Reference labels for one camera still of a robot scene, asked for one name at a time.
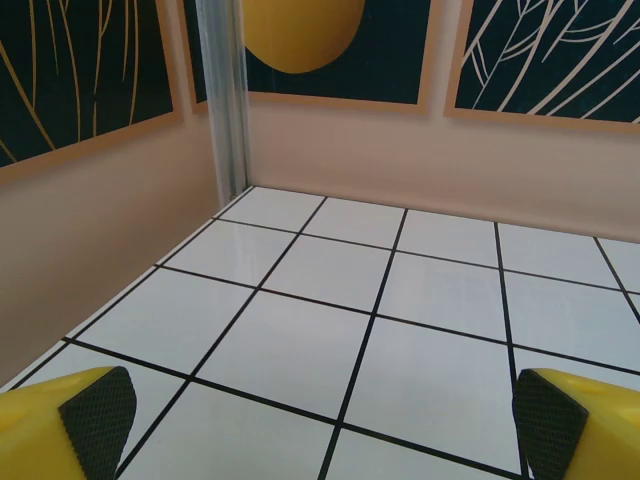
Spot wall panel with leaf outlines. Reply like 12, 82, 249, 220
442, 0, 640, 134

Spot wall panel with orange oval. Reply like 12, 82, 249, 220
182, 0, 434, 116

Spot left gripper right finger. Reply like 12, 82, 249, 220
513, 368, 640, 480

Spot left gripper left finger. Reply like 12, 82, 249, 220
0, 366, 137, 480

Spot aluminium corner post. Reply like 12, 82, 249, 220
197, 0, 251, 209

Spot wall panel with gold lines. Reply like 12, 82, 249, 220
0, 0, 184, 171

